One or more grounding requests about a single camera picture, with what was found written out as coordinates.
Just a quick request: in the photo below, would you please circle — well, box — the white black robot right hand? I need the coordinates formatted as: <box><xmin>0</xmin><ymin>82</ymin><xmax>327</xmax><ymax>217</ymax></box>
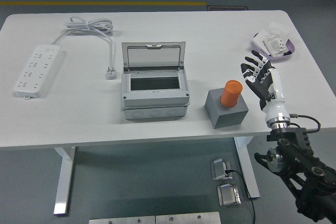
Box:
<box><xmin>240</xmin><ymin>49</ymin><xmax>291</xmax><ymax>127</ymax></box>

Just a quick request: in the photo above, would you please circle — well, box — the orange cylindrical battery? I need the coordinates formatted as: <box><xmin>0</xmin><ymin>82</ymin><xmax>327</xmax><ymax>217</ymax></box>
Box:
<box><xmin>220</xmin><ymin>79</ymin><xmax>243</xmax><ymax>108</ymax></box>

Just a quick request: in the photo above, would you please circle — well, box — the grey plastic junction box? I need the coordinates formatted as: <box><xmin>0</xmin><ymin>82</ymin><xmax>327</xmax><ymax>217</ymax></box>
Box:
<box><xmin>120</xmin><ymin>71</ymin><xmax>190</xmax><ymax>121</ymax></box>

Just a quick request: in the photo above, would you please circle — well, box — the transparent hinged box lid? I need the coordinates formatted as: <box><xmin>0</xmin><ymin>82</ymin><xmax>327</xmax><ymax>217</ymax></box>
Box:
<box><xmin>121</xmin><ymin>41</ymin><xmax>186</xmax><ymax>72</ymax></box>

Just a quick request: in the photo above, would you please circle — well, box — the grey block battery holder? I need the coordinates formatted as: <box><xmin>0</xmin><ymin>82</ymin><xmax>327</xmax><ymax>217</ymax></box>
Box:
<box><xmin>204</xmin><ymin>88</ymin><xmax>249</xmax><ymax>130</ymax></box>

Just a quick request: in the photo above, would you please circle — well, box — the silver floor socket box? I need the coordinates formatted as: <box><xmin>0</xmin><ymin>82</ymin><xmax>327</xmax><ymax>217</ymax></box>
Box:
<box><xmin>210</xmin><ymin>158</ymin><xmax>233</xmax><ymax>182</ymax></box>
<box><xmin>216</xmin><ymin>184</ymin><xmax>242</xmax><ymax>207</ymax></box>

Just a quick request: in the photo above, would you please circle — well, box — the purple plastic tray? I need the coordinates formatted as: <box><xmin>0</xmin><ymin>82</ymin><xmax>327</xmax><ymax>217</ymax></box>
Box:
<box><xmin>249</xmin><ymin>32</ymin><xmax>299</xmax><ymax>63</ymax></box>

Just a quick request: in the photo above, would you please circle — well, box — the white socket plate with holes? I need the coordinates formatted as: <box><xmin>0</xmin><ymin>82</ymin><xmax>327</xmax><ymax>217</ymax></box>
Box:
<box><xmin>263</xmin><ymin>34</ymin><xmax>288</xmax><ymax>57</ymax></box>

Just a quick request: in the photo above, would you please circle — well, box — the plain white socket plate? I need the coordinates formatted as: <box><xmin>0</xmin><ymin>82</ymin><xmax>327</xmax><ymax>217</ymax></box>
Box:
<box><xmin>252</xmin><ymin>31</ymin><xmax>271</xmax><ymax>51</ymax></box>

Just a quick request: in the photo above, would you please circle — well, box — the white table leg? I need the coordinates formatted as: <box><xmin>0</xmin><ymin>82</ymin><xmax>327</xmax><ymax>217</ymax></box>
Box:
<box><xmin>234</xmin><ymin>136</ymin><xmax>260</xmax><ymax>199</ymax></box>
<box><xmin>53</xmin><ymin>146</ymin><xmax>77</xmax><ymax>216</ymax></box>

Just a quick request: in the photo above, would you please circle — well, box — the clear plastic socket package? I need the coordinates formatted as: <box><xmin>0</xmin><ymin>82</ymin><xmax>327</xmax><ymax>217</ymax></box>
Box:
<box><xmin>267</xmin><ymin>22</ymin><xmax>293</xmax><ymax>41</ymax></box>

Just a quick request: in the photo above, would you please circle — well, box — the dark floor mat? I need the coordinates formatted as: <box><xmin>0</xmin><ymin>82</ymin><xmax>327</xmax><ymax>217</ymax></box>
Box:
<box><xmin>206</xmin><ymin>5</ymin><xmax>249</xmax><ymax>12</ymax></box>

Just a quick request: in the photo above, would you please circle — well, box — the grey metal plate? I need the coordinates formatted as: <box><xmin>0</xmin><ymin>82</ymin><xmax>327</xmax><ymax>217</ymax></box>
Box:
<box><xmin>88</xmin><ymin>216</ymin><xmax>156</xmax><ymax>224</ymax></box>

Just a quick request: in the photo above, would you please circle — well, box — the white power strip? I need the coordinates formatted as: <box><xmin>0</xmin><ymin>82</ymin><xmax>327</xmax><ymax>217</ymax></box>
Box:
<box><xmin>14</xmin><ymin>45</ymin><xmax>65</xmax><ymax>101</ymax></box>

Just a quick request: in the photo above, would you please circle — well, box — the black floor cable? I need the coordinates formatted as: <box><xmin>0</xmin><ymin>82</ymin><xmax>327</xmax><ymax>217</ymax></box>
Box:
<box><xmin>225</xmin><ymin>169</ymin><xmax>257</xmax><ymax>224</ymax></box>

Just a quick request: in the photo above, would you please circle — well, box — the white power cord with plug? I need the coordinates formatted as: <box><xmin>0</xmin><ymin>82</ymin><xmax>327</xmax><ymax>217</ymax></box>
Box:
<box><xmin>51</xmin><ymin>16</ymin><xmax>118</xmax><ymax>80</ymax></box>

